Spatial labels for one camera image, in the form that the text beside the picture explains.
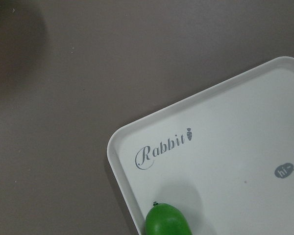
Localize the cream rabbit tray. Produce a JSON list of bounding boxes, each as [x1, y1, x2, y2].
[[107, 57, 294, 235]]

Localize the green lime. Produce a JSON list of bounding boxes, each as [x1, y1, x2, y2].
[[145, 201, 192, 235]]

